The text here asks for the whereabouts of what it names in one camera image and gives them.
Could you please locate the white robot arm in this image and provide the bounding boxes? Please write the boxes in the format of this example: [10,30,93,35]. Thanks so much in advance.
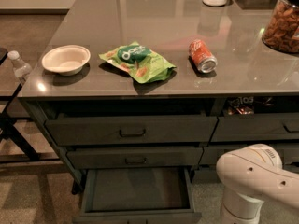
[216,144,299,224]

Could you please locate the snack packets in drawer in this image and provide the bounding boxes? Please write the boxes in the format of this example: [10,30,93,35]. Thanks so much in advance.
[226,96,275,115]

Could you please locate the green snack bag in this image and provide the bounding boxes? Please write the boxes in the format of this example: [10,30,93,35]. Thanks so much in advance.
[99,42,176,84]

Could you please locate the red soda can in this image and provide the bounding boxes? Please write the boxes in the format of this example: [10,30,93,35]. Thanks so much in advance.
[189,39,218,74]

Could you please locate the white paper bowl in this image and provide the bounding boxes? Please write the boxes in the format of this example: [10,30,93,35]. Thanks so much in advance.
[41,45,91,76]

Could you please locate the clear plastic water bottle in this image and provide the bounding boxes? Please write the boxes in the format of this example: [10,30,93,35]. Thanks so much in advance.
[7,50,32,86]

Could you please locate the black side table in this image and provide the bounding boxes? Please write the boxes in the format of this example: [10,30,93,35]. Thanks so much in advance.
[0,47,60,165]

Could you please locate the clear jar of nuts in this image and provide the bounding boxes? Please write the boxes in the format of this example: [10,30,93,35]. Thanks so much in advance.
[262,0,299,53]

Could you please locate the dark cabinet frame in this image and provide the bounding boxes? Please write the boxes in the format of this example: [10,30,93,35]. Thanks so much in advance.
[24,93,299,189]

